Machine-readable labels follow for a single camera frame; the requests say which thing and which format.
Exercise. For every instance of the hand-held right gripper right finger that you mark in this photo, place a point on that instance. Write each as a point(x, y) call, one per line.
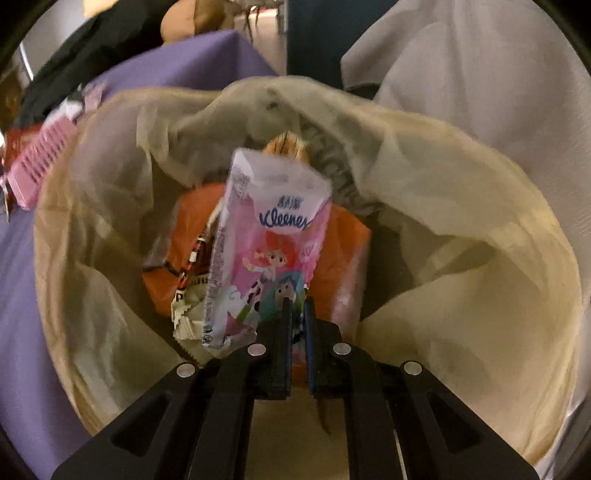
point(311, 350)

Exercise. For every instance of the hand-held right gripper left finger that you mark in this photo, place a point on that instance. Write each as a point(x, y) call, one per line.
point(279, 350)

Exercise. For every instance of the orange plastic wrapper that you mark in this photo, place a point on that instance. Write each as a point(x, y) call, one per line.
point(341, 258)

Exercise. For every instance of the pale green small wrapper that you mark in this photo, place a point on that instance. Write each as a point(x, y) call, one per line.
point(189, 314)

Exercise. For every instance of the pink and white tissue packet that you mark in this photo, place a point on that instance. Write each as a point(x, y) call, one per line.
point(268, 240)

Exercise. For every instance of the yellow plastic bin bag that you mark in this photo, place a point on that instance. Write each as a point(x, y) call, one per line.
point(485, 300)

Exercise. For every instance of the brown crumpled wrapper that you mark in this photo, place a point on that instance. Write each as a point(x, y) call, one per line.
point(286, 145)

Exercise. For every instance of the pink plastic basket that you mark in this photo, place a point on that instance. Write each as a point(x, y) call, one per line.
point(37, 161)

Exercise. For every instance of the blue cloth cover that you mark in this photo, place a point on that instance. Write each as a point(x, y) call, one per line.
point(323, 37)

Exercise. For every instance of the black jacket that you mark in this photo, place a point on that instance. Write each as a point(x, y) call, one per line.
point(92, 50)

